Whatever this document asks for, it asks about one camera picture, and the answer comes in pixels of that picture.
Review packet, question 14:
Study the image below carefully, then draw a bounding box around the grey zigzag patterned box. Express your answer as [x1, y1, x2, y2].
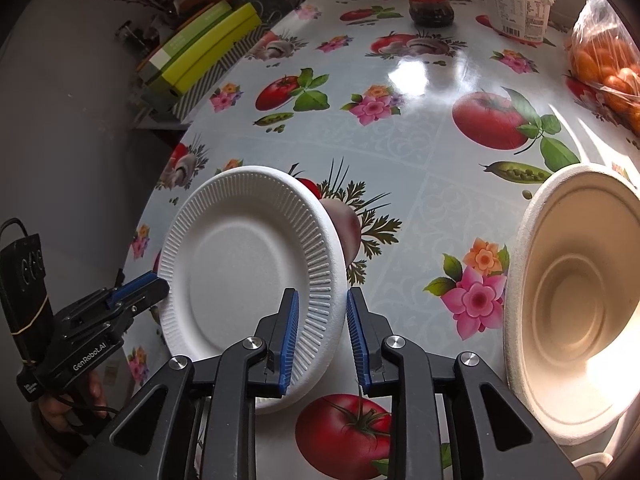
[145, 27, 278, 121]

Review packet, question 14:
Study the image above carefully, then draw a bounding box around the person's left hand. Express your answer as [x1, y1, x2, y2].
[37, 370, 111, 433]

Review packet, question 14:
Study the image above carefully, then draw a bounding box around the large beige paper bowl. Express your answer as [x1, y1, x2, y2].
[502, 162, 640, 448]

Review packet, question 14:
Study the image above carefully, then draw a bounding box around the white plastic tub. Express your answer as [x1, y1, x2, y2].
[472, 0, 557, 43]

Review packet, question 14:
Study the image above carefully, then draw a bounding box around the pile of oranges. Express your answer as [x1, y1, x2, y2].
[572, 40, 640, 133]

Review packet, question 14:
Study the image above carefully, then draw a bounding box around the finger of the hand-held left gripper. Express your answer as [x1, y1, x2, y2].
[75, 271, 157, 313]
[107, 279, 171, 333]

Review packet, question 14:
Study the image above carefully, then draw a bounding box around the clear plastic bag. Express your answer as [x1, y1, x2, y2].
[565, 0, 640, 136]

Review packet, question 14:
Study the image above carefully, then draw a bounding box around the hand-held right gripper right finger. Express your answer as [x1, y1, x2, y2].
[346, 286, 583, 480]

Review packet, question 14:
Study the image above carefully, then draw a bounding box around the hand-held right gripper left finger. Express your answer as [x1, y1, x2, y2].
[65, 287, 301, 480]

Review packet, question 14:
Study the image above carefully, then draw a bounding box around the olive green flat box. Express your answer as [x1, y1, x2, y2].
[137, 0, 236, 83]

